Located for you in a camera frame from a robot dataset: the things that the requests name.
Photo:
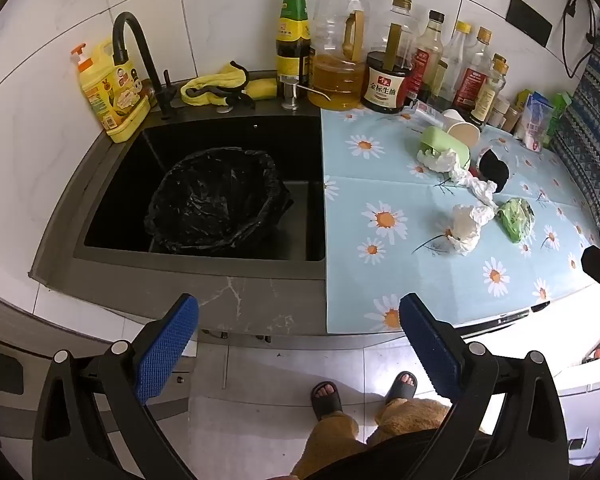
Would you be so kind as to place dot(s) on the black wall socket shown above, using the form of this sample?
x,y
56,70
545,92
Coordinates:
x,y
530,20

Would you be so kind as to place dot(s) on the black sink faucet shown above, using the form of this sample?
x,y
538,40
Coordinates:
x,y
130,22

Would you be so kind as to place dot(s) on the person's brown pants leg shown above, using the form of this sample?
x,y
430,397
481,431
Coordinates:
x,y
410,420
325,445

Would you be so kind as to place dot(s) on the yellow dish soap bottle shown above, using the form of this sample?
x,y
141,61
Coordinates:
x,y
110,105

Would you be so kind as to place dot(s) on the yellow sponge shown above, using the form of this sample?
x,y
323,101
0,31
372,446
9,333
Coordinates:
x,y
261,88

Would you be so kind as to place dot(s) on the dark soy sauce jar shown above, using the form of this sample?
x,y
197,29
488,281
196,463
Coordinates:
x,y
386,91

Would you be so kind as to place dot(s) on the yellow cloth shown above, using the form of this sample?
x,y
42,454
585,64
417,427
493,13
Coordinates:
x,y
215,82

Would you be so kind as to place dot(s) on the black kitchen sink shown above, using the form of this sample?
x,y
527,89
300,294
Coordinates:
x,y
125,185

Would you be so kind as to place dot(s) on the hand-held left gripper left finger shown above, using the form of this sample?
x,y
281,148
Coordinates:
x,y
167,347

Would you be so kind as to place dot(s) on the green plastic container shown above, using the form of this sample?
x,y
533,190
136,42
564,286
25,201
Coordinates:
x,y
437,140

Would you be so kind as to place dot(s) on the small yellow cap bottle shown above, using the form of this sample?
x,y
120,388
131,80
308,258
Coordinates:
x,y
491,95

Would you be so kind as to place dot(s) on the blue patterned cloth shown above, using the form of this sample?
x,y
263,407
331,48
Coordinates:
x,y
595,110

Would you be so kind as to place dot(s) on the silver soap dispenser pump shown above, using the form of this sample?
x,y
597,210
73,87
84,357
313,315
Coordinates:
x,y
291,95

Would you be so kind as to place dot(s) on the green packet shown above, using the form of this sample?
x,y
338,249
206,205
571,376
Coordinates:
x,y
560,107

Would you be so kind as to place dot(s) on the small brown jar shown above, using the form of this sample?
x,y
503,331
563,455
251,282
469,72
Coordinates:
x,y
512,118

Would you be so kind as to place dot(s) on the dark cap seasoning bottle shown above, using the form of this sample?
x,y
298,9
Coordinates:
x,y
426,60

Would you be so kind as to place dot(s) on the clear yellow cap bottle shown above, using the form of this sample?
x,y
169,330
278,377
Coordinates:
x,y
455,55

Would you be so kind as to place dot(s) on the black trash bag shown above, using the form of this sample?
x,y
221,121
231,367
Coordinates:
x,y
215,200

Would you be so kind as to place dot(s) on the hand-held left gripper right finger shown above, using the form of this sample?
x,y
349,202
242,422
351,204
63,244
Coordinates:
x,y
430,347

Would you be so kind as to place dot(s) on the white and blue packet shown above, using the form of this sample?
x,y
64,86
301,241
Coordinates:
x,y
534,120

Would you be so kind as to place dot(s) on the person's slipper foot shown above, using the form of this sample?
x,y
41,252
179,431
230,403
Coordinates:
x,y
326,400
401,387

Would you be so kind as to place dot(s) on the large cooking oil jug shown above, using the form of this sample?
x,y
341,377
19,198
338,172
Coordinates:
x,y
335,80

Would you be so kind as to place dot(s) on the daisy print tablecloth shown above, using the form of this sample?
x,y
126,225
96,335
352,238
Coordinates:
x,y
405,185

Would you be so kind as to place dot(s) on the small white jar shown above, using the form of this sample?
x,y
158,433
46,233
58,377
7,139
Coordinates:
x,y
500,111

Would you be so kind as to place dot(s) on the black plastic piece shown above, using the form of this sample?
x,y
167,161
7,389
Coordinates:
x,y
495,169

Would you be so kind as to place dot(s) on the long twisted white tissue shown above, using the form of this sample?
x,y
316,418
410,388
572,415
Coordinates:
x,y
475,187

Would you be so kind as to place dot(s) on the white paper cup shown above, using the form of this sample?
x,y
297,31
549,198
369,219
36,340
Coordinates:
x,y
460,128

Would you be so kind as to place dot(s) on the person's left brown pants leg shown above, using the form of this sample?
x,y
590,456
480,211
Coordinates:
x,y
325,445

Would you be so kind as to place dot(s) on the person's left slipper foot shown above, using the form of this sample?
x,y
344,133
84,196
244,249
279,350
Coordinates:
x,y
326,400

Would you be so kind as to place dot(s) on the green plastic bag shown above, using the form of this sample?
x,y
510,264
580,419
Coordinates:
x,y
516,217

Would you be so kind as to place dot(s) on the person's right brown pants leg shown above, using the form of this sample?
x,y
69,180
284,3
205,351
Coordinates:
x,y
410,420

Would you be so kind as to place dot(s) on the clear bottle with gold cap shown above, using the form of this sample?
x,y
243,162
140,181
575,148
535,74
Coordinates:
x,y
400,12

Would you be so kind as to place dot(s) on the large white tissue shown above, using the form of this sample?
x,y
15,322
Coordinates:
x,y
467,230

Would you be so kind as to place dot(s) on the person's right slipper foot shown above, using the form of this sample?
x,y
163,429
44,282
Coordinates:
x,y
401,387

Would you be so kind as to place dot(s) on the clear plastic cup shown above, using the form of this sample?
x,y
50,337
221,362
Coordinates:
x,y
427,113

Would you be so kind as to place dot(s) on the small white tissue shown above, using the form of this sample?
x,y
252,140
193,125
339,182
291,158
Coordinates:
x,y
437,160

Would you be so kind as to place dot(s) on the green label sauce bottle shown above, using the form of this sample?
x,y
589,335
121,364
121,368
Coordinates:
x,y
292,55

